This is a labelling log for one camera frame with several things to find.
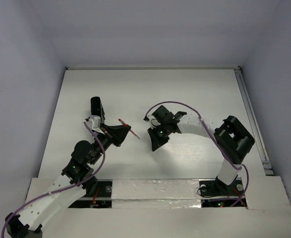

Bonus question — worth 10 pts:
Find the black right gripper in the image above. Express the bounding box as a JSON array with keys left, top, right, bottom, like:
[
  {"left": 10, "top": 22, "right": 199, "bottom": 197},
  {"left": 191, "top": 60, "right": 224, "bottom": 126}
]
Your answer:
[{"left": 147, "top": 122, "right": 171, "bottom": 152}]

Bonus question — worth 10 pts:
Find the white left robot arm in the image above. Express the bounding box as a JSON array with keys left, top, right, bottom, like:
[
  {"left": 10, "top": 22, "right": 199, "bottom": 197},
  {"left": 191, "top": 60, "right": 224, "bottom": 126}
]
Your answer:
[{"left": 1, "top": 124, "right": 131, "bottom": 238}]

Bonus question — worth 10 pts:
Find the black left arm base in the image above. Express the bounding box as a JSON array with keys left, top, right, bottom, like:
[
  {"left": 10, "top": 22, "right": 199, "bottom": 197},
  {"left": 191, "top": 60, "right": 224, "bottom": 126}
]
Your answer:
[{"left": 69, "top": 180, "right": 113, "bottom": 209}]

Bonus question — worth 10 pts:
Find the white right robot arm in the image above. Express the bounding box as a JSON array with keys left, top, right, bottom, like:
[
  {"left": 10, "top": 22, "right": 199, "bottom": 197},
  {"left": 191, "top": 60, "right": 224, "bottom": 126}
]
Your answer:
[{"left": 144, "top": 105, "right": 255, "bottom": 194}]

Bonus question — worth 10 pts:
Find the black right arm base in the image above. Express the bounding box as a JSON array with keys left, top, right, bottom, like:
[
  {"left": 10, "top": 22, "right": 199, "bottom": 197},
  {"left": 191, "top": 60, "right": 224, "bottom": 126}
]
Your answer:
[{"left": 197, "top": 179, "right": 247, "bottom": 208}]

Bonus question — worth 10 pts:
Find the black stationery container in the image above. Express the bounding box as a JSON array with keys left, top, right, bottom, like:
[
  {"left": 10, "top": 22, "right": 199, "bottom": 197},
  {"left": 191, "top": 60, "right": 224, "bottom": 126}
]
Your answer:
[{"left": 90, "top": 96, "right": 105, "bottom": 123}]

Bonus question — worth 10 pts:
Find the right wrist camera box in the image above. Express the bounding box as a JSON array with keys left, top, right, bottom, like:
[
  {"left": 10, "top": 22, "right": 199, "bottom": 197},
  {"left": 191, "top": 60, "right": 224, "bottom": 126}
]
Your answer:
[{"left": 143, "top": 115, "right": 160, "bottom": 129}]

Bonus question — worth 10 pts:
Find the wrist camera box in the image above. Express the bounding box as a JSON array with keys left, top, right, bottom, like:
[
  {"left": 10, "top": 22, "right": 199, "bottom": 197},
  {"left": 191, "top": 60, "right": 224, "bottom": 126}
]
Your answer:
[
  {"left": 143, "top": 115, "right": 160, "bottom": 129},
  {"left": 83, "top": 115, "right": 102, "bottom": 133}
]

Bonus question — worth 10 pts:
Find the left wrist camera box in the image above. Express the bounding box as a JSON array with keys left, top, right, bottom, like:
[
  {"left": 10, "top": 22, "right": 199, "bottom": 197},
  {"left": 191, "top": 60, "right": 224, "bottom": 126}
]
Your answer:
[{"left": 83, "top": 115, "right": 102, "bottom": 133}]

